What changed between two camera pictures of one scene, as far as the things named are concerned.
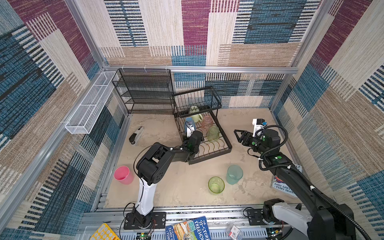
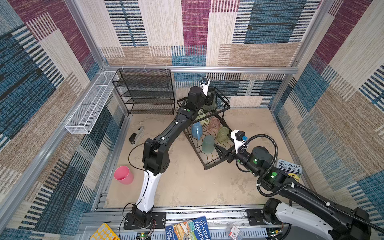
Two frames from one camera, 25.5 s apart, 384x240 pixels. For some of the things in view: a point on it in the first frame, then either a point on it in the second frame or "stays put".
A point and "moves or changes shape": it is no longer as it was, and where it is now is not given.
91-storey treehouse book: (196, 229) stays put
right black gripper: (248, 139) -> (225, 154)
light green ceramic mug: (195, 118) moves or changes shape
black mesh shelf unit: (145, 91) stays put
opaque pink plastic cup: (123, 174) stays put
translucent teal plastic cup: (234, 174) -> (208, 144)
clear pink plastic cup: (207, 122) -> (214, 125)
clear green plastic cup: (216, 185) -> (211, 107)
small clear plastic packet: (233, 232) stays put
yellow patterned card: (104, 232) stays put
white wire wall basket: (81, 122) stays put
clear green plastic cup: (213, 133) -> (222, 135)
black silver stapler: (135, 137) stays put
